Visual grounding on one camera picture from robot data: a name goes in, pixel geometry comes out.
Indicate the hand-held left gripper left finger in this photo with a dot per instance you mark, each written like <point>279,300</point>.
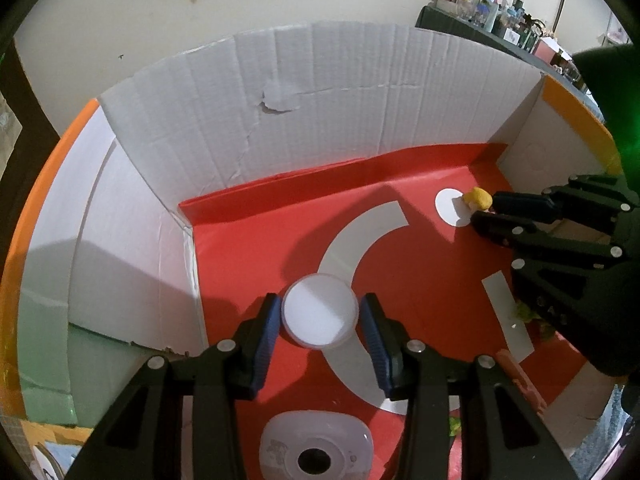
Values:
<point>270,340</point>

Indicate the green fuzzy scrunchie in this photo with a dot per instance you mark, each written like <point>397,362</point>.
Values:
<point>454,426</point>
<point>527,314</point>

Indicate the side table with dark cloth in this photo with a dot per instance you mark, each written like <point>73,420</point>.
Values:
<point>450,22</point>

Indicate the pink round device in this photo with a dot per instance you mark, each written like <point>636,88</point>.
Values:
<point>280,440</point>

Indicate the group of bottles and jars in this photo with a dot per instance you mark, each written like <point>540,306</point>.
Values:
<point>500,10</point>

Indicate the blond pink-dress figurine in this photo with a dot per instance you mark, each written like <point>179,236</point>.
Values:
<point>479,197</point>

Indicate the pink plastic clip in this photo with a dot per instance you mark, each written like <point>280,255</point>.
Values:
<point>520,380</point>

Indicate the orange cardboard box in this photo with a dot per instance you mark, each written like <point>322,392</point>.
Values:
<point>350,85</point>

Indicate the white round lid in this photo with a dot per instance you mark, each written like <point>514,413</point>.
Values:
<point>320,310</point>

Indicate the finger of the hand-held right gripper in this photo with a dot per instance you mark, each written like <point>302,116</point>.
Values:
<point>515,201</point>
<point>495,225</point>

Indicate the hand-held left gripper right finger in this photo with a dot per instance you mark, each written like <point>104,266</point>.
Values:
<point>372,340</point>

